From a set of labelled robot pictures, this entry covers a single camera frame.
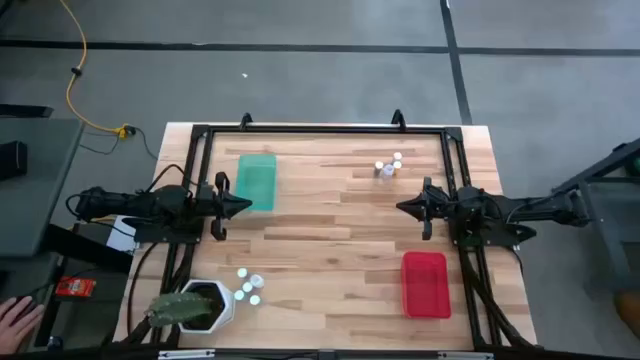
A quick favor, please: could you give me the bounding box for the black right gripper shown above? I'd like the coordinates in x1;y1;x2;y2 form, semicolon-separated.
396;176;454;242

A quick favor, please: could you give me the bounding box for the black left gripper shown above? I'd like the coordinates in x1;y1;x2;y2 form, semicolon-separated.
195;171;253;242

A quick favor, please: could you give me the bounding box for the green plastic bin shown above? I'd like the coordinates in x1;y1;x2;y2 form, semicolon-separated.
234;153;278;213

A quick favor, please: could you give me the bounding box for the red plastic bin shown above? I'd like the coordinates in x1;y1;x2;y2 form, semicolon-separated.
400;250;453;320

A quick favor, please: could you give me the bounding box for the white hexagonal plant pot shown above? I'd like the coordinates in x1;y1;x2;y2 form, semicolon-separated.
177;278;236;335

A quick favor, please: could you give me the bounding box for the white box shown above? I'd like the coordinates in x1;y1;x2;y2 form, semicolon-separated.
105;214;139;254

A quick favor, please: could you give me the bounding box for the green cactus plant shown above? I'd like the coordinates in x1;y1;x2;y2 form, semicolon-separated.
144;292;216;329

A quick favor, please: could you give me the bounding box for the black side stand beam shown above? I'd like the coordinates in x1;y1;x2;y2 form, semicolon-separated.
39;222;135;275

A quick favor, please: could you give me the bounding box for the red snack packet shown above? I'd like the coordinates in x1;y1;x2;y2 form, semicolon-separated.
54;276;97;300

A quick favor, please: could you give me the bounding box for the grey metal stand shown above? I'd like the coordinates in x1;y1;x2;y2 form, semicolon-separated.
549;137;640;292

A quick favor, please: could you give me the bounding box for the grey side table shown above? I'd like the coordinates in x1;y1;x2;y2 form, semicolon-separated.
0;117;85;259

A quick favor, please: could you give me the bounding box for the black pouch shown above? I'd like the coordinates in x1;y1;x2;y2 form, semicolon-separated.
0;140;29;181

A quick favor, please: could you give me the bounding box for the black flat bar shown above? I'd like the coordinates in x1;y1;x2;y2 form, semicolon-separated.
0;103;54;120

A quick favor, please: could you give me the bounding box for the brown rounded object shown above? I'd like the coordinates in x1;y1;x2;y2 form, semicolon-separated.
613;289;640;342

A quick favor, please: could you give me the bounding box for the person's hand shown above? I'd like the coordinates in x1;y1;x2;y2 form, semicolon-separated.
0;295;46;354

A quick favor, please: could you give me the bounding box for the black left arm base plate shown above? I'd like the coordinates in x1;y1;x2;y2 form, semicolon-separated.
122;217;202;246

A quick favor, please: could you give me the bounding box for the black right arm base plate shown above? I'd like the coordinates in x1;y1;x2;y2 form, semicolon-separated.
452;222;539;249

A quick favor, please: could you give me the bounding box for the black aluminium rail frame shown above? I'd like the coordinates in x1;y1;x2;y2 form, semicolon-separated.
112;122;539;351

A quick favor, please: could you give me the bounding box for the black power cable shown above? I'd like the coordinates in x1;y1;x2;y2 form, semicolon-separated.
79;124;160;162

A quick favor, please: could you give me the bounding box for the silver metal bracket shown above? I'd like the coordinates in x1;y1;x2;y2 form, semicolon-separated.
158;349;216;360
437;351;495;360

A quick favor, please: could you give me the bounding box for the yellow extension cable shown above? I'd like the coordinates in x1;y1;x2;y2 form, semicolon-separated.
58;0;132;140

